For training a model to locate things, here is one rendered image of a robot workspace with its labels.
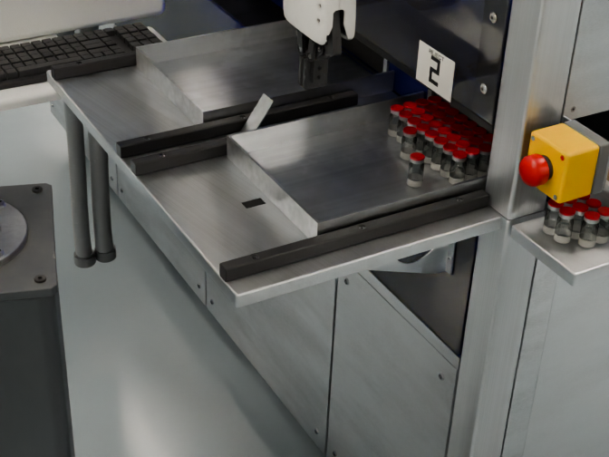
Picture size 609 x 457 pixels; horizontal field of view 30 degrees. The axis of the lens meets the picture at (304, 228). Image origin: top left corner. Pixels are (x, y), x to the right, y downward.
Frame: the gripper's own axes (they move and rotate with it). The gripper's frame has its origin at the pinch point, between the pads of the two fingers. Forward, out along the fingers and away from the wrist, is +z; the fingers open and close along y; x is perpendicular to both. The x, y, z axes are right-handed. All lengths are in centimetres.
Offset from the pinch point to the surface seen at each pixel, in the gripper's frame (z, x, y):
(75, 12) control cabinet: 26, 0, 89
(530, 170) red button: 9.3, -20.9, -18.5
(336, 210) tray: 21.5, -5.1, 0.1
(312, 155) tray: 21.6, -9.5, 14.8
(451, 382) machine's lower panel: 55, -25, -5
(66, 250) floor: 110, -8, 133
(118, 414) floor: 110, 3, 68
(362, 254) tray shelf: 21.7, -2.9, -10.1
